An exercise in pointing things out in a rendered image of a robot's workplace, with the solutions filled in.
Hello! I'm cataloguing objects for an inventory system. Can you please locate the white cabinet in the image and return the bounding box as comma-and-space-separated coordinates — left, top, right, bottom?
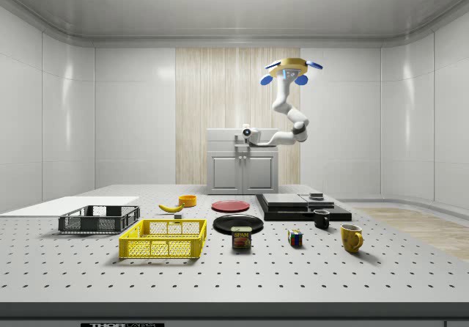
206, 128, 281, 196

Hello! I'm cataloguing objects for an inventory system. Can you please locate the red plate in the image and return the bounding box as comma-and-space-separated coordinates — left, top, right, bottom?
211, 199, 251, 213

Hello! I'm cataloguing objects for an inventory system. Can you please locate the black plate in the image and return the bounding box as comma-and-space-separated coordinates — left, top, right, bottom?
212, 213, 265, 235

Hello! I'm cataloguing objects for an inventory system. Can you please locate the black stove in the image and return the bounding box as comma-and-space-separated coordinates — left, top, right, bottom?
254, 191, 353, 222

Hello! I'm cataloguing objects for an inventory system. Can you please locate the banana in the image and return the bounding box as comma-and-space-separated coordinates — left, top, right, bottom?
158, 202, 186, 214

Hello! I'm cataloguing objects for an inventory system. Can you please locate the flat-sided can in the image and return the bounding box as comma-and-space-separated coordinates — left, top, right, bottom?
230, 226, 254, 250

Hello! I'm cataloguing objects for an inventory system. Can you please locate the drone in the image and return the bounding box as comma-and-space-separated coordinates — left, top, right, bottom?
259, 56, 325, 87

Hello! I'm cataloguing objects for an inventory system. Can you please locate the puzzle cube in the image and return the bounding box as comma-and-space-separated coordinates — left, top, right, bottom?
287, 229, 304, 248

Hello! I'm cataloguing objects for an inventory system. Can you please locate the black mug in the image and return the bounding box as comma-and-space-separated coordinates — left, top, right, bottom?
312, 209, 331, 230

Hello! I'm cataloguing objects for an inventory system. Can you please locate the yellow basket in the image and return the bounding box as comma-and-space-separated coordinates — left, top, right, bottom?
118, 218, 208, 260

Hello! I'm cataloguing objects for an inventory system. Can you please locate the yellow mug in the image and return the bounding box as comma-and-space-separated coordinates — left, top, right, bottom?
339, 224, 365, 254

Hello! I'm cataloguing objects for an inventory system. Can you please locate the dark grey basket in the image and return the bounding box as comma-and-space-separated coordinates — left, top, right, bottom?
58, 205, 141, 235

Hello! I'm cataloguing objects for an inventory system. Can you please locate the white board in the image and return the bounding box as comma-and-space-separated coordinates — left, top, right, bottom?
0, 196, 141, 217

